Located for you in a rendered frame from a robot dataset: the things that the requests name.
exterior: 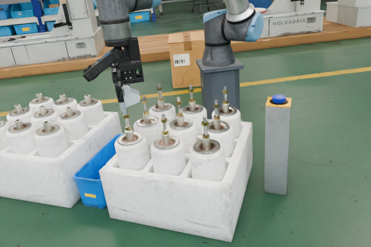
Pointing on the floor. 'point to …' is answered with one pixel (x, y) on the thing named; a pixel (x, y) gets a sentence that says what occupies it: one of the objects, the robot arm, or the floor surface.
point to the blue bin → (94, 176)
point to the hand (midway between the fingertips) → (122, 109)
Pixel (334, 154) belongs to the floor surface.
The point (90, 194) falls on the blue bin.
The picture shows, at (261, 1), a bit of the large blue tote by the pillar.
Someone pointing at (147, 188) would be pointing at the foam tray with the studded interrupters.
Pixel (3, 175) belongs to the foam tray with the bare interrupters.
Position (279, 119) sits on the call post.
